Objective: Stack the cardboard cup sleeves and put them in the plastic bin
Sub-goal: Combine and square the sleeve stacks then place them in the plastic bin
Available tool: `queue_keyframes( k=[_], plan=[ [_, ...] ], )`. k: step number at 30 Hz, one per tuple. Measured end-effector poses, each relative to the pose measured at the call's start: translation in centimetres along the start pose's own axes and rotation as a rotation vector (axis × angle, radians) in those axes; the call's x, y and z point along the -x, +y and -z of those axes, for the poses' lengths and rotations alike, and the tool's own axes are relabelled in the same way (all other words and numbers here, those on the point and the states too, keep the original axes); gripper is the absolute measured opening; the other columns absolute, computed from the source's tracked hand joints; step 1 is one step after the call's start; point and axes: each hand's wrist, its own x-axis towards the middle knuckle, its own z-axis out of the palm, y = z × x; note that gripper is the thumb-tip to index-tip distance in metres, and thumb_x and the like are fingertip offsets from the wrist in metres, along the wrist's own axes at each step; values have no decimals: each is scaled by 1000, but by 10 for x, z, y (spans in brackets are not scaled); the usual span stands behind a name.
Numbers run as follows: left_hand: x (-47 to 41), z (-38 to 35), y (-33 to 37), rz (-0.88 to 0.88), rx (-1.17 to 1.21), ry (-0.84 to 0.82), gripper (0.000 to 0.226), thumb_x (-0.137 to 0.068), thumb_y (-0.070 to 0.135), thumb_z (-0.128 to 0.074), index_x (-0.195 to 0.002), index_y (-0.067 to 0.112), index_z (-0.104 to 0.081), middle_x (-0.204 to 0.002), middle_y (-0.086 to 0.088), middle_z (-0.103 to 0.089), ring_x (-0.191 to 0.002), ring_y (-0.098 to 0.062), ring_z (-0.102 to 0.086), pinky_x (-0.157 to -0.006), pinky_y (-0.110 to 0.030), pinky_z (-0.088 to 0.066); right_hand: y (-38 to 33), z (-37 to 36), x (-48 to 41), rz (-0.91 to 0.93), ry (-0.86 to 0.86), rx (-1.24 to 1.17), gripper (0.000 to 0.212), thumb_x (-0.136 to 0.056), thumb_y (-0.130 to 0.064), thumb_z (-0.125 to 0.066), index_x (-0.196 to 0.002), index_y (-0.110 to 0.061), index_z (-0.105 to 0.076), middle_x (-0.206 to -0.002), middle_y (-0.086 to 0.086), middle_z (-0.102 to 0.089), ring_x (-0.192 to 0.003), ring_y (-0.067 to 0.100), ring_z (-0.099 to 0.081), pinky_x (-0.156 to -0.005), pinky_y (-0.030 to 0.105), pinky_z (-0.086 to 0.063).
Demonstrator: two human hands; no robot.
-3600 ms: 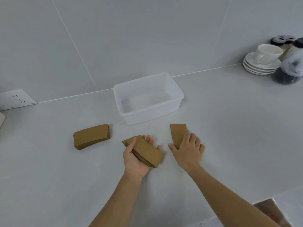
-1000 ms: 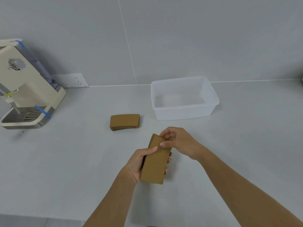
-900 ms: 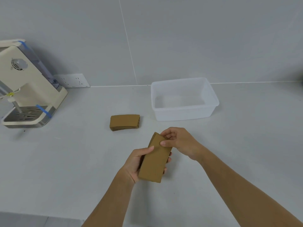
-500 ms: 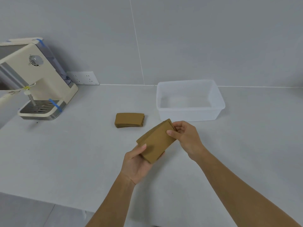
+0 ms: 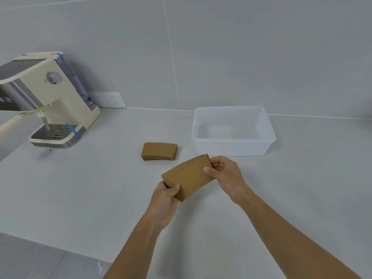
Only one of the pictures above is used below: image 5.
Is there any person's right hand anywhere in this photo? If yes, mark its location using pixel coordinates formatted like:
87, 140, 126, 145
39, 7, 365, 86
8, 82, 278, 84
202, 155, 251, 206

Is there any person's left hand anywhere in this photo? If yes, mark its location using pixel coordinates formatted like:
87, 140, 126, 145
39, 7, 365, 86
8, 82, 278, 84
145, 181, 181, 230

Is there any white plastic container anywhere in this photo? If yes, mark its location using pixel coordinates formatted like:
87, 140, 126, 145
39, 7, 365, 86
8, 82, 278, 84
192, 106, 276, 157

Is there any stack of brown cup sleeves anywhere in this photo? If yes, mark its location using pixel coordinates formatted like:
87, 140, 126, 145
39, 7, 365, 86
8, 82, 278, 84
141, 142, 178, 162

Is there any person's left forearm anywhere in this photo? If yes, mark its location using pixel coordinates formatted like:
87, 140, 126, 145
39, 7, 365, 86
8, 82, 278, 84
103, 213, 165, 279

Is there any person's right forearm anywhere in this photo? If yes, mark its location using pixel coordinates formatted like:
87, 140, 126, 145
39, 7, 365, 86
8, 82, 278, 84
237, 191, 364, 279

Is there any metal steam wand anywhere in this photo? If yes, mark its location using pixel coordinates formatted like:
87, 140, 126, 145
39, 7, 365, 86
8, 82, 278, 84
37, 108, 52, 133

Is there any cream coffee machine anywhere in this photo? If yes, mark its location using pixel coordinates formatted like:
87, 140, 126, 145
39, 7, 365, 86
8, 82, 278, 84
0, 51, 102, 149

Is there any clear water tank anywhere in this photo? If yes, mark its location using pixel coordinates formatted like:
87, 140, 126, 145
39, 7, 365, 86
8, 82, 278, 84
59, 55, 94, 109

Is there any long blue tape strip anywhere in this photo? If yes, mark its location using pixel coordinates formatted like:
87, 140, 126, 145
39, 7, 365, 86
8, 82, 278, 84
54, 52, 71, 69

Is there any white wall socket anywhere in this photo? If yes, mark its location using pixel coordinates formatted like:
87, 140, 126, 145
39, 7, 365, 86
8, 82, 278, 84
88, 91, 127, 109

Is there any cream portafilter handle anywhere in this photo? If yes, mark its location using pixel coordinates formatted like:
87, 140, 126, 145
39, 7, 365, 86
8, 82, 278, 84
0, 112, 33, 138

